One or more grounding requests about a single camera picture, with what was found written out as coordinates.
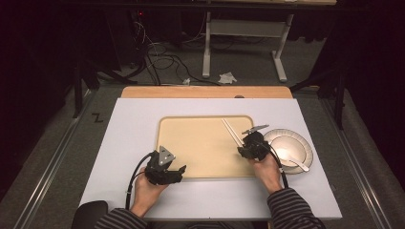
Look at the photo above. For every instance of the small white paper scrap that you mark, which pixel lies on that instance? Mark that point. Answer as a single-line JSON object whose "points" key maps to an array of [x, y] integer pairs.
{"points": [[186, 81]]}

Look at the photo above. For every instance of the white ribbed plate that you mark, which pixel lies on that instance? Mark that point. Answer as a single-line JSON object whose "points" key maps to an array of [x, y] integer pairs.
{"points": [[307, 143]]}

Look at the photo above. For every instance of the beige plastic tray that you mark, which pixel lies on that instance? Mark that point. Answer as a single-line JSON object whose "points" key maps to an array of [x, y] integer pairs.
{"points": [[197, 149]]}

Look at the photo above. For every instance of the person's right hand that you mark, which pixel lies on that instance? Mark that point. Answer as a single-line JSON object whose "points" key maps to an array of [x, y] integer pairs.
{"points": [[269, 175]]}

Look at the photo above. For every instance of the crumpled white tissue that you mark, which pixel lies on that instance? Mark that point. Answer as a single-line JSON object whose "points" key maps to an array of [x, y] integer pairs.
{"points": [[227, 78]]}

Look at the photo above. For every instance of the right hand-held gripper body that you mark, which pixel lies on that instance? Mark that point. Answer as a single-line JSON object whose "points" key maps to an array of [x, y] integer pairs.
{"points": [[256, 146]]}

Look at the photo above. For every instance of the black metal stand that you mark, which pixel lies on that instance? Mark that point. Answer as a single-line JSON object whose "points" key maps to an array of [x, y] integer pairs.
{"points": [[340, 101], [77, 92]]}

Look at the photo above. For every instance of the wooden table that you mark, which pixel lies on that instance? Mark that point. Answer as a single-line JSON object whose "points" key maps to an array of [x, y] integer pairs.
{"points": [[207, 92]]}

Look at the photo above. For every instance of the white board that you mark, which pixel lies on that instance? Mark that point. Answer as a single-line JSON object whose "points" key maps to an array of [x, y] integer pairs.
{"points": [[133, 127]]}

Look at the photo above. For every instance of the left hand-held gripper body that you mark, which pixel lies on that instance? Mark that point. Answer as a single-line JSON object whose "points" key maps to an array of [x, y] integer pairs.
{"points": [[159, 168]]}

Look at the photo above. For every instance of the person's left hand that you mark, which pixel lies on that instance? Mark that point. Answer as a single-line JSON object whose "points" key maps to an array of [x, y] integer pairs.
{"points": [[146, 194]]}

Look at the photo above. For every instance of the white desk frame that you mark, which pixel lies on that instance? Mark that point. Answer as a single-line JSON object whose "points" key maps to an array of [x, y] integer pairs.
{"points": [[245, 28]]}

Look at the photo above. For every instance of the black chair cushion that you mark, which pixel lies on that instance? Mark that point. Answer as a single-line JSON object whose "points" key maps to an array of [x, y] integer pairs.
{"points": [[89, 213]]}

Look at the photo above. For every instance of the aluminium floor rail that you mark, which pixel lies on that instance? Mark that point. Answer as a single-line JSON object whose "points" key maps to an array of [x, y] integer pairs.
{"points": [[352, 159], [52, 165]]}

